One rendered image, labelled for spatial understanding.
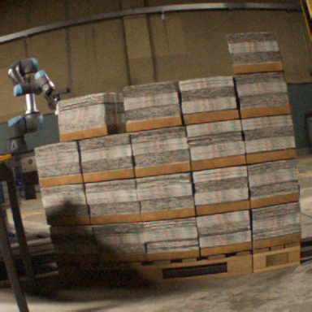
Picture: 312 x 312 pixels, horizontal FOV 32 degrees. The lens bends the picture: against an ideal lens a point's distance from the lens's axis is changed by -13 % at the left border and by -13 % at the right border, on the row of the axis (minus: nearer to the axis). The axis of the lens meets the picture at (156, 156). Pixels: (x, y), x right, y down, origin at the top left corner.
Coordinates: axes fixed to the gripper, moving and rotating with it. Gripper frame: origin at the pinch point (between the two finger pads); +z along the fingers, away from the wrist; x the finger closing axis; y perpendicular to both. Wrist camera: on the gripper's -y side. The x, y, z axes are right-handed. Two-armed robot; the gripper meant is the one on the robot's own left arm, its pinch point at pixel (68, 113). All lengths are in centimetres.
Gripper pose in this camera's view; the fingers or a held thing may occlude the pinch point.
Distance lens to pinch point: 339.7
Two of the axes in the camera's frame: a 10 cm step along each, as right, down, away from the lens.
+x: -2.6, 0.9, -9.6
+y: -7.6, 5.9, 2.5
